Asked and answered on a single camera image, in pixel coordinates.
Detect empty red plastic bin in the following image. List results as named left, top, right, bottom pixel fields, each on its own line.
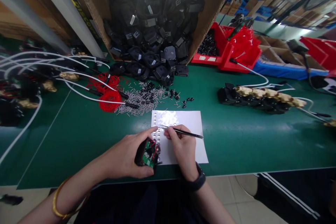
left=299, top=36, right=336, bottom=72

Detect large cardboard box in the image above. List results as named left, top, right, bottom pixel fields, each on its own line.
left=72, top=0, right=233, bottom=64

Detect green table mat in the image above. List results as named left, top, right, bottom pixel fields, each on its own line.
left=0, top=14, right=336, bottom=191

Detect cardboard divider box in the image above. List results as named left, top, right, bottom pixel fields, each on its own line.
left=255, top=34, right=327, bottom=72

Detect row of brass valve assemblies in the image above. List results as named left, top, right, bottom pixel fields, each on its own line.
left=217, top=83, right=308, bottom=115

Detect white sheet of clear stickers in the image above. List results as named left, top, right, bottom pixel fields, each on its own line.
left=150, top=110, right=209, bottom=166

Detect blue plastic tray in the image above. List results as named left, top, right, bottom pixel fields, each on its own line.
left=252, top=58, right=329, bottom=81

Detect bundle of white cables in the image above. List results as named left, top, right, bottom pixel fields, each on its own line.
left=0, top=50, right=140, bottom=166

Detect green handled screwdriver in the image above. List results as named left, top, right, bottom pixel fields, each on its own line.
left=226, top=20, right=248, bottom=43

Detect person's right hand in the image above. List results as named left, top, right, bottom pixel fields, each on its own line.
left=163, top=126, right=197, bottom=175

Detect person's left index finger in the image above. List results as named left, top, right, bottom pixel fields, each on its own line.
left=127, top=126, right=160, bottom=142

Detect white cable with black tip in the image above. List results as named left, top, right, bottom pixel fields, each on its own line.
left=229, top=58, right=287, bottom=89

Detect person's left thumb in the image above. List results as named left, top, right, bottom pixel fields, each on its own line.
left=128, top=166, right=155, bottom=179

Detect red bin of black parts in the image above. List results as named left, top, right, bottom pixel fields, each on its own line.
left=191, top=21, right=229, bottom=66

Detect red wire coil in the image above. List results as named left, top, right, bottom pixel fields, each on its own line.
left=98, top=91, right=124, bottom=113
left=86, top=72, right=123, bottom=91

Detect pile of small metal pins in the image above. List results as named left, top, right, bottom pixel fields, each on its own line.
left=114, top=79, right=182, bottom=117

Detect person's body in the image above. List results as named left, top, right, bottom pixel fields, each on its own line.
left=74, top=181, right=201, bottom=224

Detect red bin of red wires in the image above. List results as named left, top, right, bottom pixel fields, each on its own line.
left=217, top=26, right=263, bottom=74

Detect black tool with cable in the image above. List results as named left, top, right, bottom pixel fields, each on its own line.
left=287, top=39, right=330, bottom=95

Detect person's right index finger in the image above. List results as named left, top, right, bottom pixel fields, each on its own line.
left=169, top=126, right=192, bottom=138

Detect black tweezers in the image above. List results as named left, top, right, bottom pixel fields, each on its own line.
left=160, top=125, right=204, bottom=139

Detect pile of black plastic housings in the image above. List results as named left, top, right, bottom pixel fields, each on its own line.
left=103, top=0, right=206, bottom=82

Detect black housing with green circuit board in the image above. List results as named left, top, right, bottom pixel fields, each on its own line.
left=134, top=138, right=162, bottom=175

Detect person's right thumb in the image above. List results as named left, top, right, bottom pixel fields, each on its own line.
left=163, top=130, right=180, bottom=142

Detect grey metal frame post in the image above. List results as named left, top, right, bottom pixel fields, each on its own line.
left=0, top=0, right=106, bottom=60

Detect person's left hand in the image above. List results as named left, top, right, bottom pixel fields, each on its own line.
left=101, top=126, right=160, bottom=180

